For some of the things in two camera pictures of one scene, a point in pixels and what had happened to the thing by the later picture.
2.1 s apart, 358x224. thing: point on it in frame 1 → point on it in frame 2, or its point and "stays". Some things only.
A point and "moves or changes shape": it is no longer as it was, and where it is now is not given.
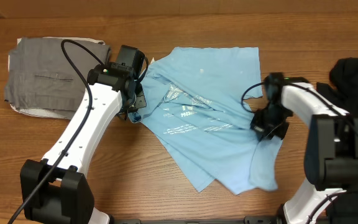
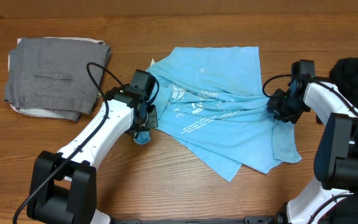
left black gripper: [140, 99] → [152, 121]
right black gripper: [258, 126] → [272, 105]
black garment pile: [356, 81] stays
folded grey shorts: [40, 76] stays
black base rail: [262, 219] stays
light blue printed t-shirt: [195, 101] moves or changes shape
